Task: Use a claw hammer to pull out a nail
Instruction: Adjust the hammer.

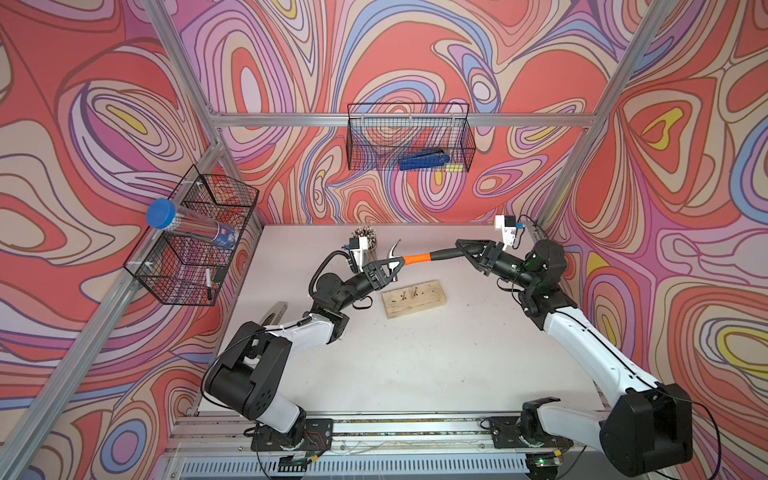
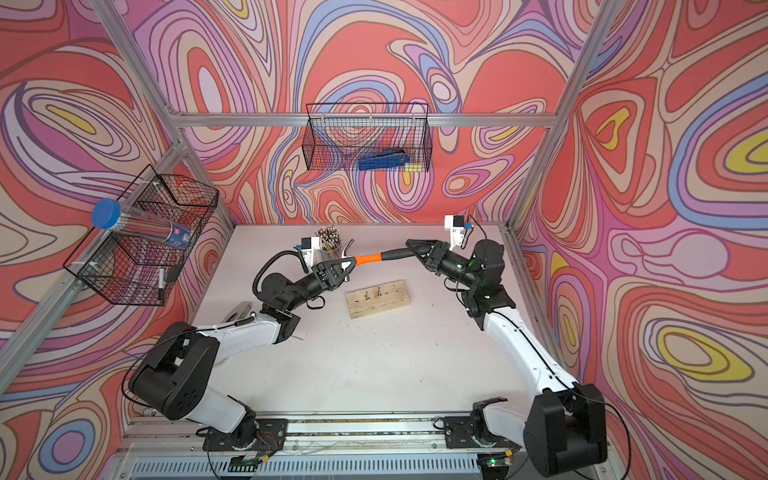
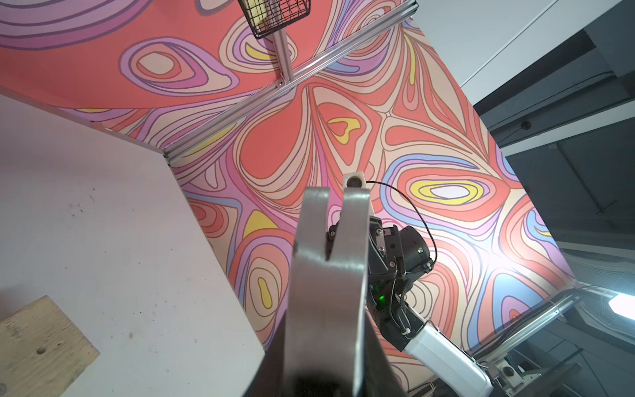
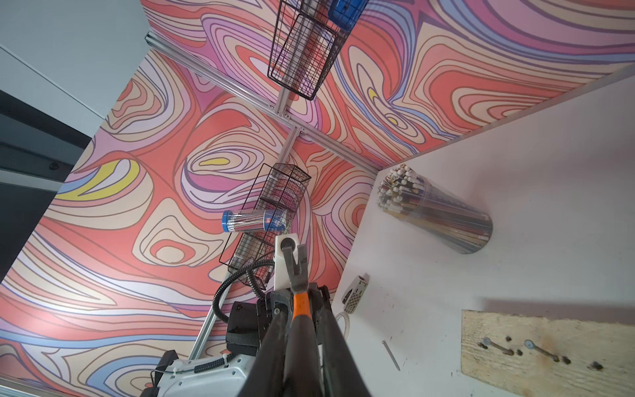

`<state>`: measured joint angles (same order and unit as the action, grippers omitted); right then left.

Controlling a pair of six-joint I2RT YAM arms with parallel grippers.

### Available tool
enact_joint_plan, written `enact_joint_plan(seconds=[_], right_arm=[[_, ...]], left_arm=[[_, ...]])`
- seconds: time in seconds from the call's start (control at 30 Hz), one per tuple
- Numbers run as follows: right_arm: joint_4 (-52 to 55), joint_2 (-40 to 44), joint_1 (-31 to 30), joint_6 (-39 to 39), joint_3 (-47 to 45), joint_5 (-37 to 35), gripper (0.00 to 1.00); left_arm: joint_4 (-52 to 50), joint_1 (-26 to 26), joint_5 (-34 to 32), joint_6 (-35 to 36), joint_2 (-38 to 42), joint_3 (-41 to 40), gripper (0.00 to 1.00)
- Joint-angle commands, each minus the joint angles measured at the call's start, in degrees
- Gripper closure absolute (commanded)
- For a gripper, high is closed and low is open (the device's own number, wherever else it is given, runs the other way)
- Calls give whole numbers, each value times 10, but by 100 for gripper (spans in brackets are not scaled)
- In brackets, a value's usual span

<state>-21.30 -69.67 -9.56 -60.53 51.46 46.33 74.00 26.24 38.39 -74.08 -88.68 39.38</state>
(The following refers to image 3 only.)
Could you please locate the claw hammer orange black handle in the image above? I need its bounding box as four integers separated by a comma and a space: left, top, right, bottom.
282, 187, 370, 396

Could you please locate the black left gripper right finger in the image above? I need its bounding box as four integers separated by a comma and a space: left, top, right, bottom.
361, 314, 406, 397

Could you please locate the black wire basket back wall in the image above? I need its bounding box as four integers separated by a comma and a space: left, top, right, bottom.
238, 0, 311, 39

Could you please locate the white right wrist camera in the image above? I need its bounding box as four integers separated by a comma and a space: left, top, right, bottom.
342, 171, 367, 189

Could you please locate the wooden block with nails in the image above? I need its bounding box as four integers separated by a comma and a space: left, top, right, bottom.
0, 296, 99, 396

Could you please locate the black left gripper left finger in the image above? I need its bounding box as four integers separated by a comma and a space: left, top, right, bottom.
243, 317, 286, 397

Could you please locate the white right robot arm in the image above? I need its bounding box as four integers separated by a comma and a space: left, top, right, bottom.
366, 217, 494, 396

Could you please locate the aluminium frame corner post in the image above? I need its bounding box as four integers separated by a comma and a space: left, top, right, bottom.
163, 1, 418, 161

